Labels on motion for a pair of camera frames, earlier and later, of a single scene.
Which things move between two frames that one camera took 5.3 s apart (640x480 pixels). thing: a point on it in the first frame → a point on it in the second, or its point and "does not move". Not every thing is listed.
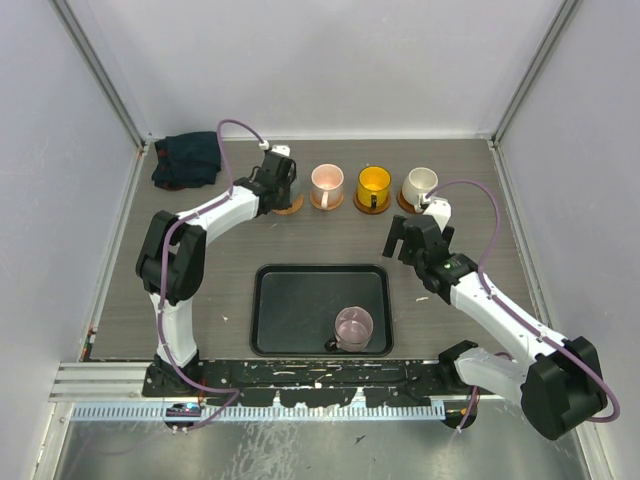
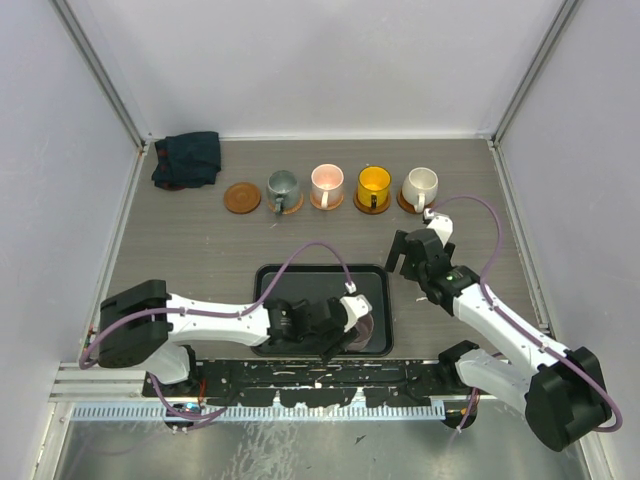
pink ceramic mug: (327, 185) does not move
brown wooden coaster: (405, 205) does not move
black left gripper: (284, 202) → (329, 346)
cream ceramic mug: (418, 181) does not move
